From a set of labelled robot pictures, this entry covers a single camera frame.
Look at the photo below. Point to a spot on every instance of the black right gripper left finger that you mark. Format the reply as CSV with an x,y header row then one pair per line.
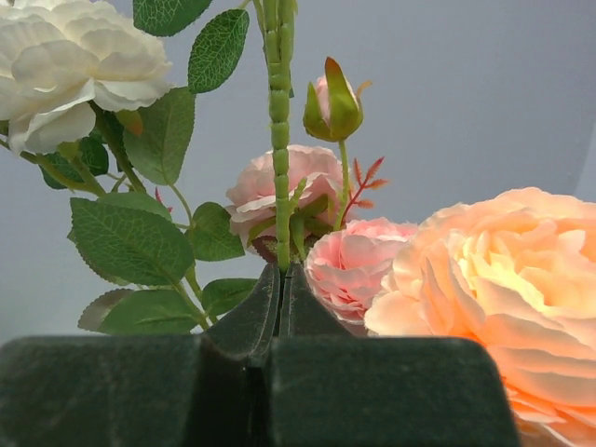
x,y
143,390

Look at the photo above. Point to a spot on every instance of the pink flower stem bunch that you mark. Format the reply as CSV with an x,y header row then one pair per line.
x,y
311,192

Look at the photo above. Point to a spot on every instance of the pale pink flower stem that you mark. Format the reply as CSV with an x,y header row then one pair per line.
x,y
84,97

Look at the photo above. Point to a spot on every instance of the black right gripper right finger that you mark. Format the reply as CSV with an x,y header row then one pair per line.
x,y
328,387

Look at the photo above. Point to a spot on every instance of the pink rose stem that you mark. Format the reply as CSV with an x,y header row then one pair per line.
x,y
516,274

